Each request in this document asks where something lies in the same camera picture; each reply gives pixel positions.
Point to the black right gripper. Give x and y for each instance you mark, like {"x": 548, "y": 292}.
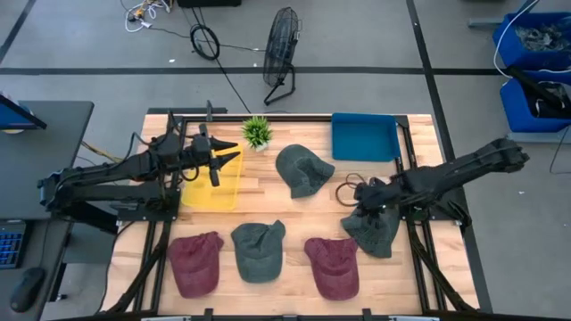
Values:
{"x": 374, "y": 194}

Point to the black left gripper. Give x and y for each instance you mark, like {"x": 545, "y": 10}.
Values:
{"x": 203, "y": 147}

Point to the dark green cap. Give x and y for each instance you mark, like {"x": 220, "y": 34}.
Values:
{"x": 374, "y": 241}
{"x": 259, "y": 254}
{"x": 303, "y": 171}

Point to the maroon red cap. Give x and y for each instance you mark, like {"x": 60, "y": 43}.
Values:
{"x": 334, "y": 272}
{"x": 196, "y": 267}

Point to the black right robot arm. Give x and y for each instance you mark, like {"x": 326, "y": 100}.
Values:
{"x": 446, "y": 176}

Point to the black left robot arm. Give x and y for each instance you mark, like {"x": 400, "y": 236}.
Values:
{"x": 111, "y": 169}

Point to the small green potted plant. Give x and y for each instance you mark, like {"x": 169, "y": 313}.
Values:
{"x": 256, "y": 131}

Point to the yellow transparent tray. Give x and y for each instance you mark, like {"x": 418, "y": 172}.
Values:
{"x": 223, "y": 196}

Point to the blue plastic tray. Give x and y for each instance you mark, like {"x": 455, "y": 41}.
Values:
{"x": 363, "y": 138}

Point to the black floor fan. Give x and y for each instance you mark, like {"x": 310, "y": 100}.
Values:
{"x": 281, "y": 44}

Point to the black box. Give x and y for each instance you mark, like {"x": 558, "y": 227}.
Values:
{"x": 209, "y": 2}

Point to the blue storage bin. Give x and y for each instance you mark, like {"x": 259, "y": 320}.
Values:
{"x": 508, "y": 53}
{"x": 513, "y": 111}

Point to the black desk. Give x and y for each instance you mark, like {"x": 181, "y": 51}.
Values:
{"x": 44, "y": 169}
{"x": 40, "y": 249}

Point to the black metal bar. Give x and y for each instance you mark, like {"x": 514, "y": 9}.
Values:
{"x": 535, "y": 89}

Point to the monitor with blue screen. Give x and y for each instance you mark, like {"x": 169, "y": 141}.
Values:
{"x": 13, "y": 118}

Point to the grey table foot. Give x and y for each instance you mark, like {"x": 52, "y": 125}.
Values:
{"x": 486, "y": 21}

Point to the black keyboard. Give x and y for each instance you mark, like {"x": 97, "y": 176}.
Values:
{"x": 11, "y": 245}

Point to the black computer mouse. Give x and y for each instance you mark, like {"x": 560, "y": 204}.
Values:
{"x": 27, "y": 290}

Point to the black camera post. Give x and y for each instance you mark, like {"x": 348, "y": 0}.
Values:
{"x": 209, "y": 109}

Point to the black aluminium table frame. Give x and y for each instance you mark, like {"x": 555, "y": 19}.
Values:
{"x": 290, "y": 118}

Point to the grey bracket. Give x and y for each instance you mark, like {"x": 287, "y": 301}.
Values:
{"x": 415, "y": 318}
{"x": 165, "y": 318}

